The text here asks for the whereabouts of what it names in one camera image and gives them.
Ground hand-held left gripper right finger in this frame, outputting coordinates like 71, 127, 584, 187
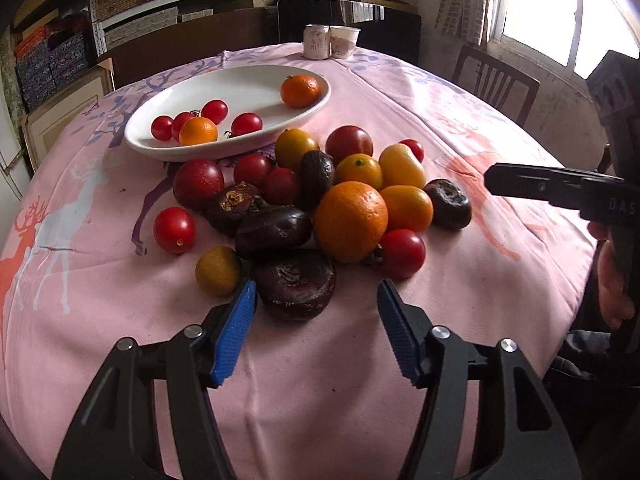
376, 279, 583, 480

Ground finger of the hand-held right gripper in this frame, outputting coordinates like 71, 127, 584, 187
484, 162, 626, 211

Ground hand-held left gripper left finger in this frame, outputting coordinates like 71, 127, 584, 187
51, 280, 259, 480

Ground brownish yellow round fruit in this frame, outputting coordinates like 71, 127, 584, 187
195, 246, 243, 297

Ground large dark water chestnut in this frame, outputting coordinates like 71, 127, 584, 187
251, 248, 337, 322

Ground round orange kumquat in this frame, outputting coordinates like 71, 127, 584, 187
179, 116, 219, 147
334, 154, 384, 191
381, 186, 434, 233

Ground large orange mandarin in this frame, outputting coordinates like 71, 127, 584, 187
314, 181, 389, 264

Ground yellow-orange oval kumquat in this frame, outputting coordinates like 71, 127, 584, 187
378, 143, 427, 189

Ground dark water chestnut yellow break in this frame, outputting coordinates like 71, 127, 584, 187
204, 182, 268, 237

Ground large dark red tomato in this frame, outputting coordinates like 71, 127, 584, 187
173, 159, 225, 211
326, 125, 374, 163

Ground white oval plate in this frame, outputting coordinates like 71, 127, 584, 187
124, 64, 332, 163

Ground person's right hand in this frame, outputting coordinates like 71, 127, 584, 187
589, 220, 636, 328

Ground brown wooden chair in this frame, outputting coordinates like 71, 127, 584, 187
452, 44, 541, 129

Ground pink printed tablecloth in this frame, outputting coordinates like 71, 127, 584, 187
0, 42, 601, 480

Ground person's dark clothing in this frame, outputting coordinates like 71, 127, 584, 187
544, 327, 640, 413

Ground white framed window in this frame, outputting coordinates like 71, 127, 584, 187
487, 0, 640, 82

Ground white patterned curtain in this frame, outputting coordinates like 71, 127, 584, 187
434, 0, 507, 47

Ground white paper cup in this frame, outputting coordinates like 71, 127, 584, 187
329, 26, 362, 60

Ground small orange mandarin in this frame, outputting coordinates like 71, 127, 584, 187
280, 75, 320, 109

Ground white drink can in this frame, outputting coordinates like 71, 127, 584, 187
303, 24, 332, 61

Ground white panel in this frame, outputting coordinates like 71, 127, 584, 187
0, 82, 34, 203

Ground dark brown wooden board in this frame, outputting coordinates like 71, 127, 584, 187
111, 7, 279, 90

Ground stack of patterned boxes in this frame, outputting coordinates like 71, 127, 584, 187
12, 15, 97, 112

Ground metal shelf rack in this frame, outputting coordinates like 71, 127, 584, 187
87, 0, 422, 58

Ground rows of woven flat boxes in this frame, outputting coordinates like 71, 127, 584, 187
94, 0, 313, 47

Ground beige picture frame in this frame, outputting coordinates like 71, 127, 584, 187
20, 59, 117, 162

